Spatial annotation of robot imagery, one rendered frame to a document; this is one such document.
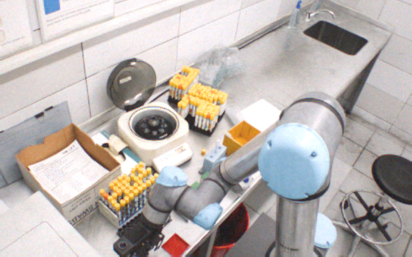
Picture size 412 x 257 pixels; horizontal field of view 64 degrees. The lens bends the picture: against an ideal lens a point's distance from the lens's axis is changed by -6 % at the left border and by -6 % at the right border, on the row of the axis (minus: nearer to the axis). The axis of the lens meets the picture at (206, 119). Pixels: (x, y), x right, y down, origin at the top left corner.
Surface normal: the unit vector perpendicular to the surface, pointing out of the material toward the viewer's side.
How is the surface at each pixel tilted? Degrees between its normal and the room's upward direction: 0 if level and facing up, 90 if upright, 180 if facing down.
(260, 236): 4
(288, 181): 84
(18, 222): 0
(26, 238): 0
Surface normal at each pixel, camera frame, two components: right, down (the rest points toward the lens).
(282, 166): -0.52, 0.42
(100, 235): 0.12, -0.74
